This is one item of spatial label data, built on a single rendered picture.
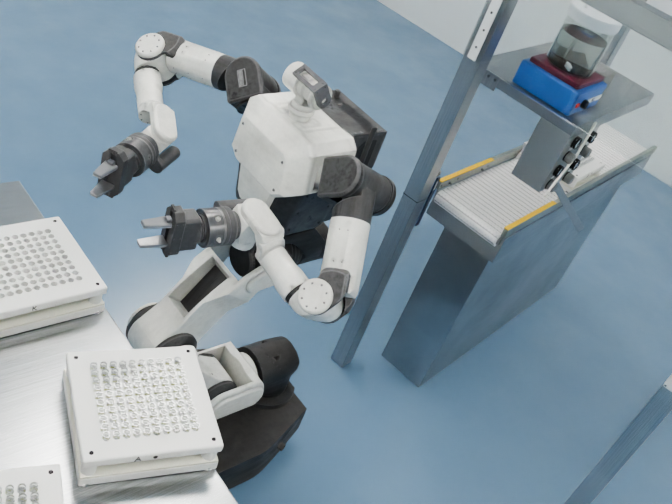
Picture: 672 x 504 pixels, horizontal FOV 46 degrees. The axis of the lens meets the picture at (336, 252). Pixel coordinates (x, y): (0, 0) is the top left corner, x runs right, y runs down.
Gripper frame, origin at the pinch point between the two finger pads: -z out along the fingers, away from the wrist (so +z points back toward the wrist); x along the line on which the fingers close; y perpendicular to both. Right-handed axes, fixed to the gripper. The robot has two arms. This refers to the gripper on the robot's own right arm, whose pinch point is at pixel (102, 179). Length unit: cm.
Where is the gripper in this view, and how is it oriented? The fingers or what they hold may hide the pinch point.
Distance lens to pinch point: 184.3
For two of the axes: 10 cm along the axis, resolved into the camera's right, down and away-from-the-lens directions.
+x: -3.1, 7.5, 5.8
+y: -9.0, -4.3, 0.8
